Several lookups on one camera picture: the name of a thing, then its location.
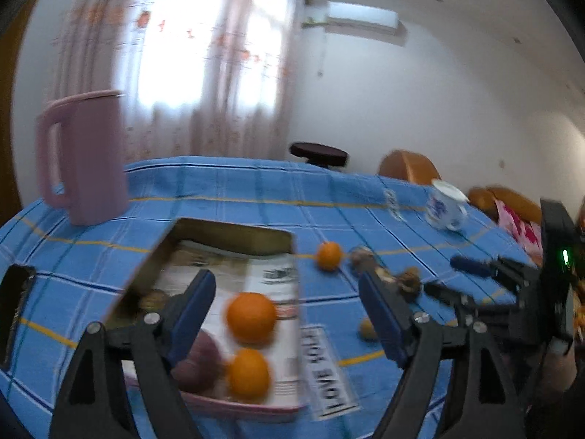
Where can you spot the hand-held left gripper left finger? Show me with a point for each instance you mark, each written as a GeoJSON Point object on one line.
{"type": "Point", "coordinates": [197, 311]}

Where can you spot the walnut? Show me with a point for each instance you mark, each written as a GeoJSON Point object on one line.
{"type": "Point", "coordinates": [150, 301]}
{"type": "Point", "coordinates": [410, 280]}

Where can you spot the white air conditioner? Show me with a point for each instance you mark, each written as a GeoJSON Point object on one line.
{"type": "Point", "coordinates": [363, 14]}

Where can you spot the small orange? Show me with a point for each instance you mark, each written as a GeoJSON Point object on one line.
{"type": "Point", "coordinates": [329, 256]}

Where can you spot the white blue floral cup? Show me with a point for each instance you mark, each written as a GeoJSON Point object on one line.
{"type": "Point", "coordinates": [441, 208]}

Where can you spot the orange wooden sofa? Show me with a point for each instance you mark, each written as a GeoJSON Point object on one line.
{"type": "Point", "coordinates": [512, 201]}

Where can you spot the sheer floral curtain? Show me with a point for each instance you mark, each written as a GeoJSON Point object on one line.
{"type": "Point", "coordinates": [183, 77]}

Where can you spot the dark round stool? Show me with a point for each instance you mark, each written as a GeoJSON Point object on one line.
{"type": "Point", "coordinates": [320, 151]}

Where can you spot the orange wooden chair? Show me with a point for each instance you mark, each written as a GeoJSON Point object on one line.
{"type": "Point", "coordinates": [406, 164]}

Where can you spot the pink plastic pitcher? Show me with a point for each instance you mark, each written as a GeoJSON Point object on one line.
{"type": "Point", "coordinates": [91, 160]}

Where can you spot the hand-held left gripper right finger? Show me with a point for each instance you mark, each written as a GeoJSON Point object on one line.
{"type": "Point", "coordinates": [380, 322]}

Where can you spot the large orange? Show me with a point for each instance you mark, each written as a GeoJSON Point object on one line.
{"type": "Point", "coordinates": [251, 318]}

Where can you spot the rectangular metal tin box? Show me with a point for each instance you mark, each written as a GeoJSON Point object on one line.
{"type": "Point", "coordinates": [137, 279]}

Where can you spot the pink floral cloth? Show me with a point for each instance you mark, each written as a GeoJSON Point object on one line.
{"type": "Point", "coordinates": [518, 231]}

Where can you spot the newspaper lining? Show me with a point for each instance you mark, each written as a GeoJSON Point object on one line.
{"type": "Point", "coordinates": [269, 279]}

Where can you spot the small green-brown fruit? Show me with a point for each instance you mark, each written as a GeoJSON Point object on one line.
{"type": "Point", "coordinates": [368, 330]}

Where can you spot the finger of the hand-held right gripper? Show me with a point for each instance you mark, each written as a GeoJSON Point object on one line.
{"type": "Point", "coordinates": [468, 266]}
{"type": "Point", "coordinates": [439, 290]}

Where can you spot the dark purple fruit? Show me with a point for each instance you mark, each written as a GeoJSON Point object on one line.
{"type": "Point", "coordinates": [203, 366]}

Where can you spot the person's right forearm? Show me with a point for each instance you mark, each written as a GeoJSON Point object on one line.
{"type": "Point", "coordinates": [560, 377]}

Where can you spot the blue checked tablecloth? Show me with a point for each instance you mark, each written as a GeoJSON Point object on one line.
{"type": "Point", "coordinates": [237, 187]}

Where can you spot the black flat device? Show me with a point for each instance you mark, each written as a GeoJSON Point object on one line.
{"type": "Point", "coordinates": [13, 315]}

